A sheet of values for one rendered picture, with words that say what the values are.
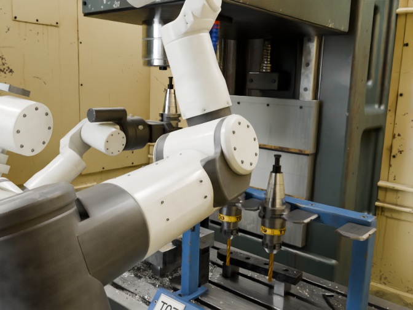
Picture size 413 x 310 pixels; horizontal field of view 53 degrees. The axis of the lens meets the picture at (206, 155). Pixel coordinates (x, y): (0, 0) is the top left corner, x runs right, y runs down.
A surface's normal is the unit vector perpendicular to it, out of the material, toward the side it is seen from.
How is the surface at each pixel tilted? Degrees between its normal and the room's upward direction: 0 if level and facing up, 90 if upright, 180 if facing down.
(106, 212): 41
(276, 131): 91
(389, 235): 90
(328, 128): 90
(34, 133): 99
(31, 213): 75
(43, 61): 90
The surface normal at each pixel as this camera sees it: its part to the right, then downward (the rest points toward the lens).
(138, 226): 0.80, -0.16
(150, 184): 0.42, -0.75
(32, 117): 0.92, 0.24
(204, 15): 0.65, 0.60
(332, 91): -0.65, 0.11
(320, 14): 0.76, 0.14
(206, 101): 0.08, 0.07
